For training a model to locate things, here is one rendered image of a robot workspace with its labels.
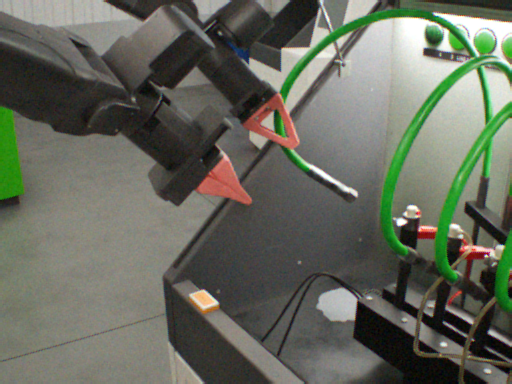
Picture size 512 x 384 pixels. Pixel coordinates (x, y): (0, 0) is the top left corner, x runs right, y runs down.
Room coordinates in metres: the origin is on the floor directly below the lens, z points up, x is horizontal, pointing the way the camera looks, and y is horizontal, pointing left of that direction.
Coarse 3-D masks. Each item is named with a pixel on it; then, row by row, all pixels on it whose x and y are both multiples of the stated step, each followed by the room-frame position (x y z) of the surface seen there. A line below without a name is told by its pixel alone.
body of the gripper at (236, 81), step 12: (228, 60) 0.76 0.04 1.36; (240, 60) 0.77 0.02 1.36; (228, 72) 0.75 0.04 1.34; (240, 72) 0.76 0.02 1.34; (252, 72) 0.77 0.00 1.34; (216, 84) 0.76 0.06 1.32; (228, 84) 0.75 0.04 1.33; (240, 84) 0.75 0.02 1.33; (252, 84) 0.75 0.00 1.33; (264, 84) 0.72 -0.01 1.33; (228, 96) 0.76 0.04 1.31; (240, 96) 0.75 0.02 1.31; (252, 96) 0.75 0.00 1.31; (240, 108) 0.72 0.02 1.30; (252, 108) 0.77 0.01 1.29
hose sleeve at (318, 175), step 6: (312, 168) 0.76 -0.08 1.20; (306, 174) 0.76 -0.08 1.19; (312, 174) 0.76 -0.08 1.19; (318, 174) 0.76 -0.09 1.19; (324, 174) 0.77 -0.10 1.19; (318, 180) 0.76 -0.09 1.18; (324, 180) 0.76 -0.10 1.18; (330, 180) 0.77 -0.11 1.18; (336, 180) 0.77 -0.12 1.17; (324, 186) 0.77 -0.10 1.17; (330, 186) 0.77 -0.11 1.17; (336, 186) 0.77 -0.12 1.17; (342, 186) 0.77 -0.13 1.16; (336, 192) 0.77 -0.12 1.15; (342, 192) 0.77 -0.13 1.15; (348, 192) 0.77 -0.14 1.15
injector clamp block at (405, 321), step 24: (384, 288) 0.77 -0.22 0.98; (408, 288) 0.76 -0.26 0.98; (360, 312) 0.72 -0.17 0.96; (384, 312) 0.69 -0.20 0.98; (408, 312) 0.72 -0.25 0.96; (432, 312) 0.69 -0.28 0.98; (360, 336) 0.72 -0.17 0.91; (384, 336) 0.68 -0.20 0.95; (408, 336) 0.64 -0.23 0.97; (432, 336) 0.63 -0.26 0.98; (456, 336) 0.64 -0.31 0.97; (384, 360) 0.67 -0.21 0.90; (408, 360) 0.63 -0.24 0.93; (432, 360) 0.60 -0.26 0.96; (456, 360) 0.57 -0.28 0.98; (504, 360) 0.56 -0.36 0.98
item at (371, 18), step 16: (368, 16) 0.78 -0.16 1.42; (384, 16) 0.78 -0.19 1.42; (400, 16) 0.79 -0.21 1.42; (416, 16) 0.79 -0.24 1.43; (432, 16) 0.80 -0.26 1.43; (336, 32) 0.77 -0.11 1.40; (320, 48) 0.76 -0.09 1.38; (304, 64) 0.76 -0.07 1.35; (288, 80) 0.75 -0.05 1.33; (480, 80) 0.83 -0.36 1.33; (304, 160) 0.76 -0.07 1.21; (480, 176) 0.83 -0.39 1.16
